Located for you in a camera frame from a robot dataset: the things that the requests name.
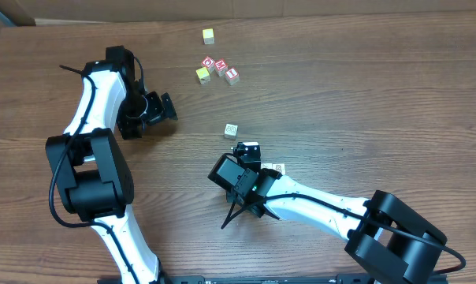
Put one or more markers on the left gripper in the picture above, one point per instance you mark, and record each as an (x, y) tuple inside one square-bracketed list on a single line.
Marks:
[(164, 106)]

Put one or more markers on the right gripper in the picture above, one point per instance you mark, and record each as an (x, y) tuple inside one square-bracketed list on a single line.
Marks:
[(247, 154)]

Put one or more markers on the blue edged wooden block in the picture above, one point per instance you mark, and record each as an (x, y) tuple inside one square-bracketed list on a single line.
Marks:
[(230, 131)]

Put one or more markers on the green letter B block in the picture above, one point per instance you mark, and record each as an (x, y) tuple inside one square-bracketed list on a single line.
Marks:
[(279, 167)]

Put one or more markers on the beige drawing wooden block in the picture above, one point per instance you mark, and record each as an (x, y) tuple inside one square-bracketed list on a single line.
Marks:
[(267, 165)]

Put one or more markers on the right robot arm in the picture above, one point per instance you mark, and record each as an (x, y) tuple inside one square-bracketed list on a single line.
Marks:
[(386, 237)]

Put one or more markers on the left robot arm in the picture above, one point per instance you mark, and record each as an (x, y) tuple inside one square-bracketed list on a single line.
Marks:
[(90, 173)]

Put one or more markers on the yellow block near red blocks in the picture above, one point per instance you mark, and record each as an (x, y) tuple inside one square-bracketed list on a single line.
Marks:
[(203, 75)]

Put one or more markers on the red letter I block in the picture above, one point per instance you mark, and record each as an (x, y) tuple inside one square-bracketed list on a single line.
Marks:
[(232, 76)]

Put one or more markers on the red letter O block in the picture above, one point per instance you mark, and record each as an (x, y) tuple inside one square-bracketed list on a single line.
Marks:
[(209, 63)]

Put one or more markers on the red letter M block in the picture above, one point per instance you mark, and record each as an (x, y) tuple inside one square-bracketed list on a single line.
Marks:
[(221, 67)]

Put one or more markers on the far yellow wooden block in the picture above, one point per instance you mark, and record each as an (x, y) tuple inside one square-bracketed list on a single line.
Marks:
[(208, 36)]

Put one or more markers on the cardboard box back edge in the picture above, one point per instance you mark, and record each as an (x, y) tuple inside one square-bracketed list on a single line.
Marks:
[(25, 12)]

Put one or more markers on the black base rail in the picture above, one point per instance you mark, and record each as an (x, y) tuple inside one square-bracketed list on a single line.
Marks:
[(337, 279)]

